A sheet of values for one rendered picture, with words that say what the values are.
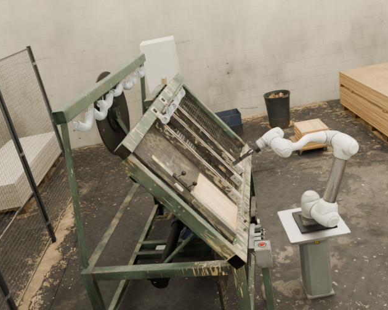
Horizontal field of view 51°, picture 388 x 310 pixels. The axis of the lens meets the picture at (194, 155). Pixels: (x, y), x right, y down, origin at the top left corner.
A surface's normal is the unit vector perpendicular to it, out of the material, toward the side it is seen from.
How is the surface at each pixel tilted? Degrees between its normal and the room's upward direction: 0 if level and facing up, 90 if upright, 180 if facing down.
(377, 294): 0
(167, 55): 90
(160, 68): 90
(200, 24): 90
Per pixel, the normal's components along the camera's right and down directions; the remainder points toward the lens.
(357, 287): -0.18, -0.91
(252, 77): 0.04, 0.38
